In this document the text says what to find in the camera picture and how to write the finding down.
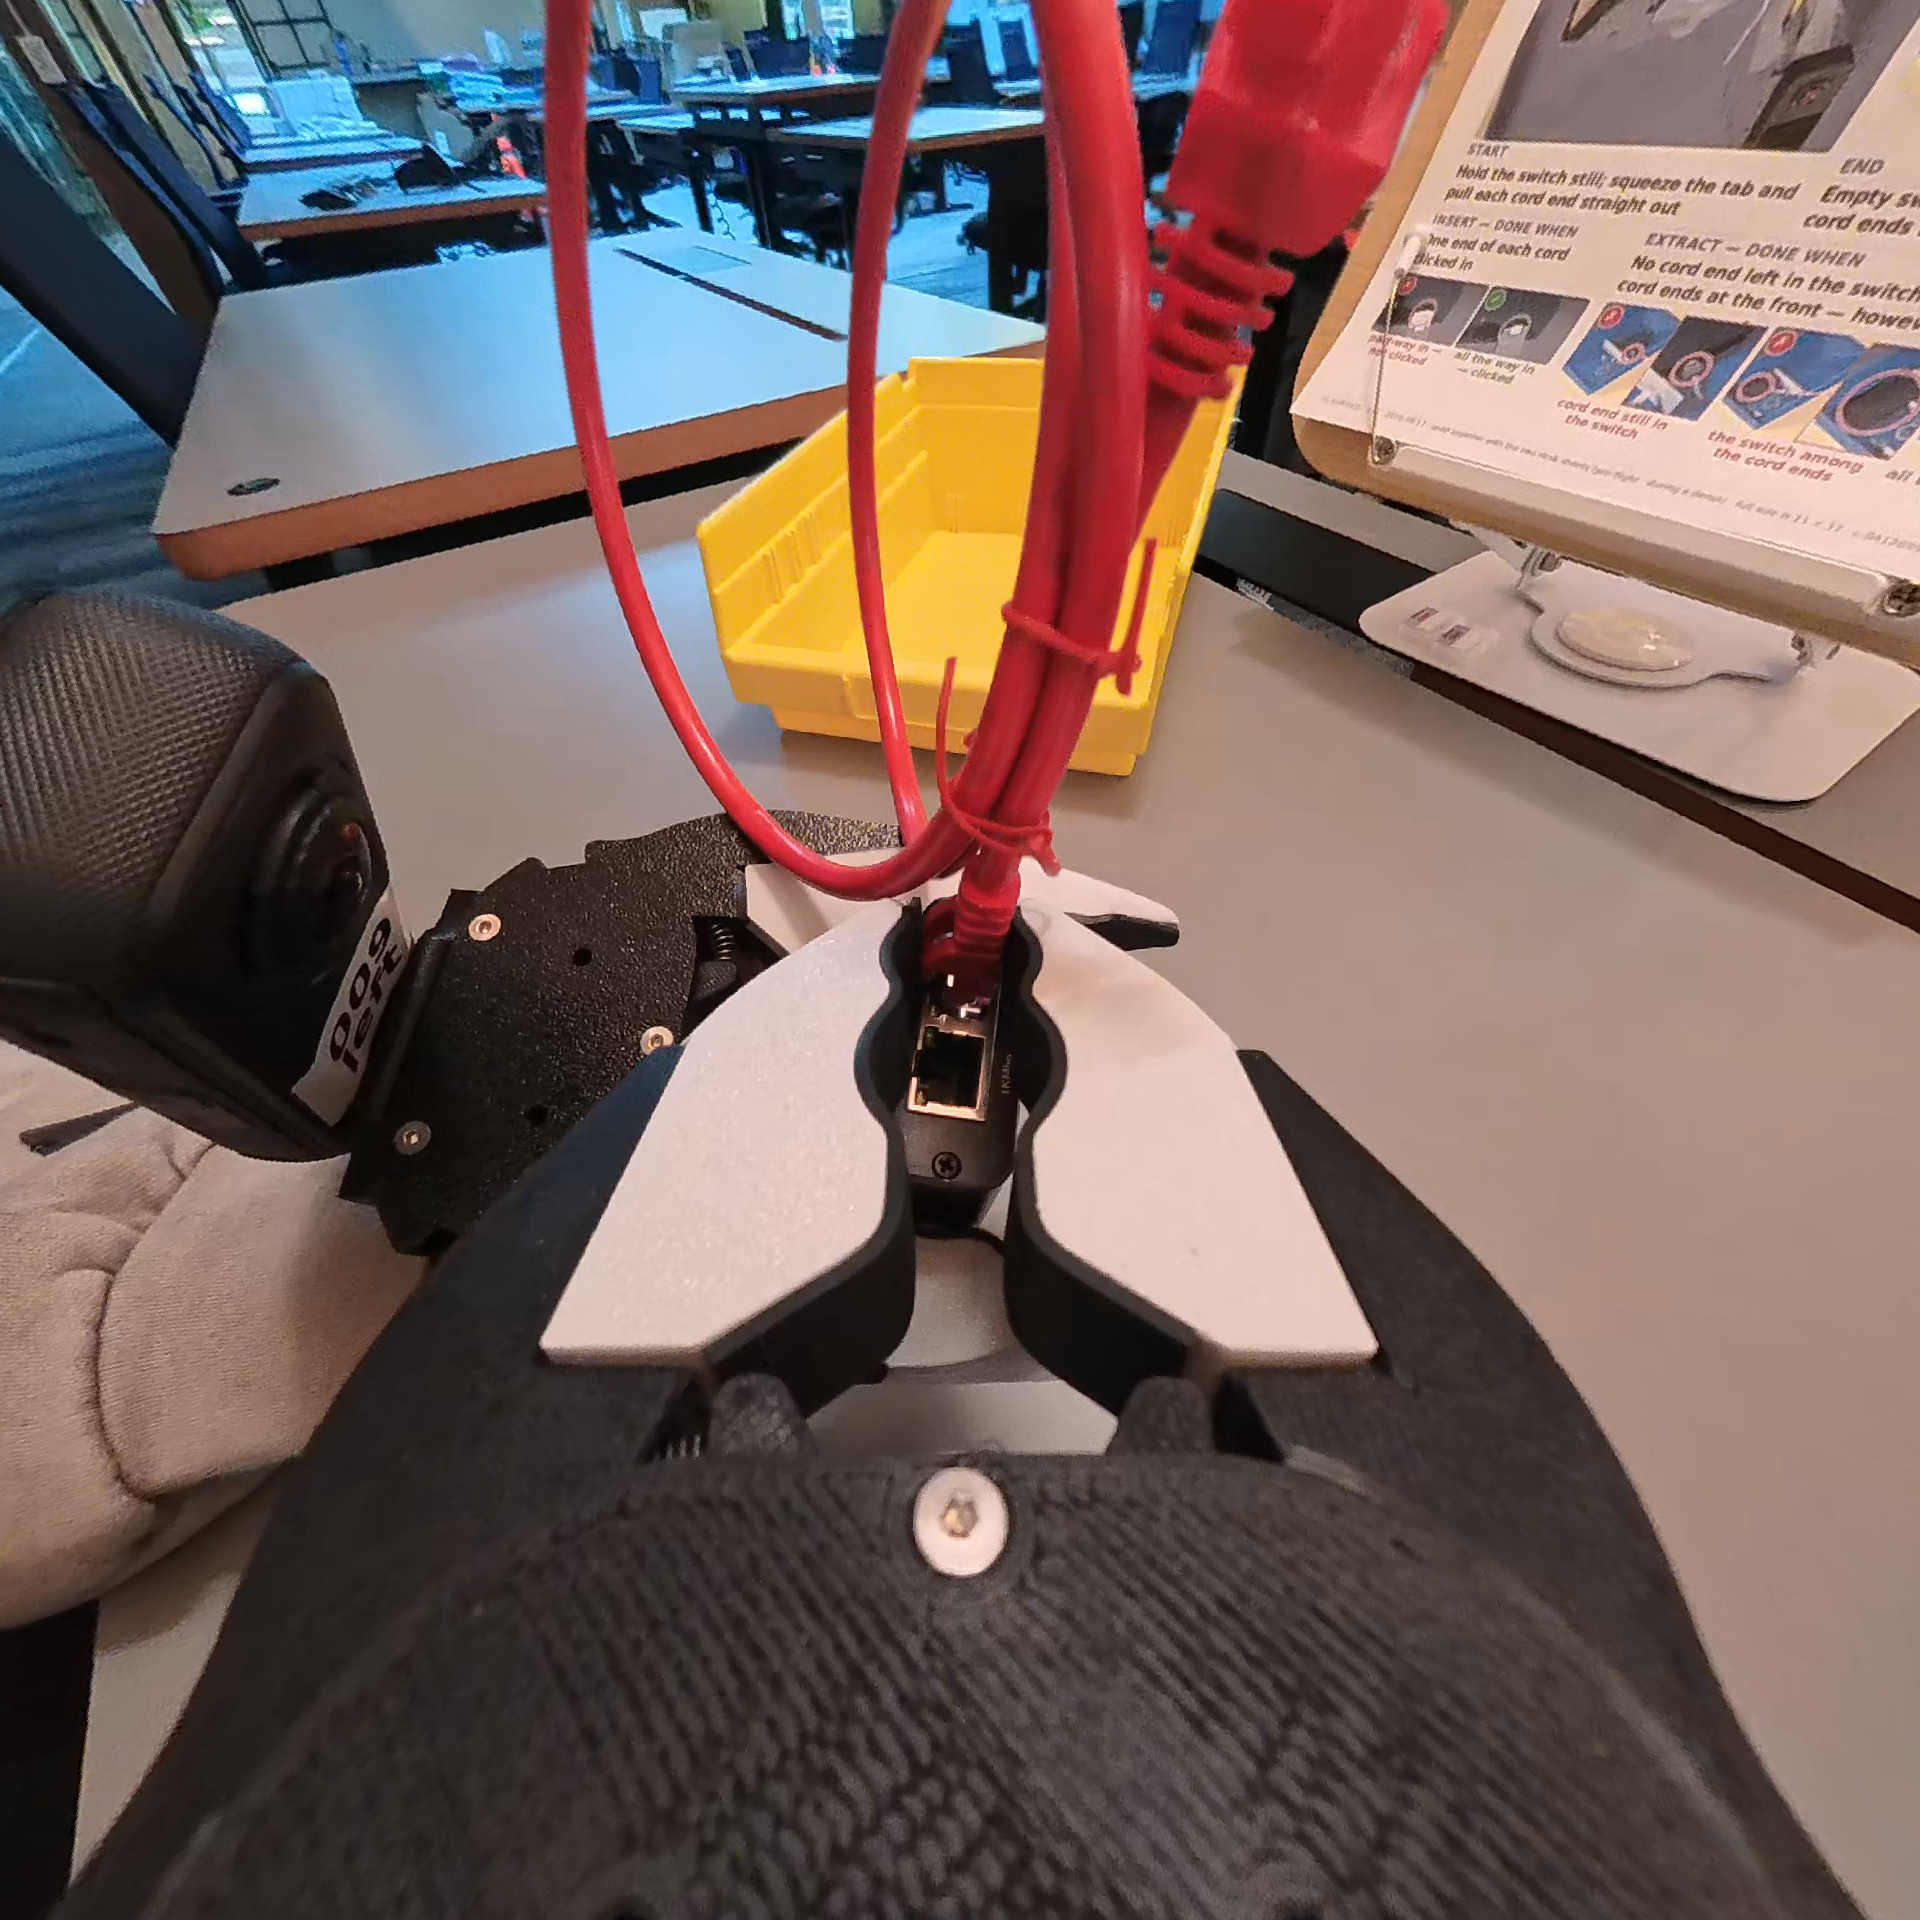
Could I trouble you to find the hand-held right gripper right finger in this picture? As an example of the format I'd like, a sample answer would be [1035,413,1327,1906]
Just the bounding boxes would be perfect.
[1001,908,1382,1396]

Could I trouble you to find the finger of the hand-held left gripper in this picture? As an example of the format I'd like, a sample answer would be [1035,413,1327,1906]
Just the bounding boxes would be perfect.
[742,858,1179,962]
[895,1230,1052,1374]

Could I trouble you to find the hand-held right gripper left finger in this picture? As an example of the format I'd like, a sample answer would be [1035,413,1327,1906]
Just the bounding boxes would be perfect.
[538,900,922,1390]

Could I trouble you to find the black ethernet splitter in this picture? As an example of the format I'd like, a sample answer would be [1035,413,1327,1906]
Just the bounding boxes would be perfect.
[878,977,1052,1240]

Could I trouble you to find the red ethernet cable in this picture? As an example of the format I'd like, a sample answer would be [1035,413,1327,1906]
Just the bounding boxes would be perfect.
[543,0,1449,992]

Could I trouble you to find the person's left forearm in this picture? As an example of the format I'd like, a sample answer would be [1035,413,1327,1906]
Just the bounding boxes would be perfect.
[0,1036,452,1630]

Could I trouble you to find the yellow plastic bin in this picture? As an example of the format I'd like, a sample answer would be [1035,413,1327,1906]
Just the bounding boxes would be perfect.
[698,356,1243,779]

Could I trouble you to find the grey table with orange edge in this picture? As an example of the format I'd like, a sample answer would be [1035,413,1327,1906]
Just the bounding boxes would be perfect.
[151,224,1052,578]

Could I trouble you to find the white stand base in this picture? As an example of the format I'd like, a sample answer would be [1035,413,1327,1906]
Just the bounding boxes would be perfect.
[1357,547,1899,804]

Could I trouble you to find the wooden clipboard board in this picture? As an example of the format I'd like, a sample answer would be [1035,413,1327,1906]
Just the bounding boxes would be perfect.
[1290,0,1920,669]

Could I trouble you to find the rows of background desks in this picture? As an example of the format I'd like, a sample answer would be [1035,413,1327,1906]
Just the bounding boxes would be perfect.
[225,0,1203,302]

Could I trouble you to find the printed instruction sheet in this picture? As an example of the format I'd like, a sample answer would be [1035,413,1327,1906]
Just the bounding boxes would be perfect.
[1294,0,1920,578]

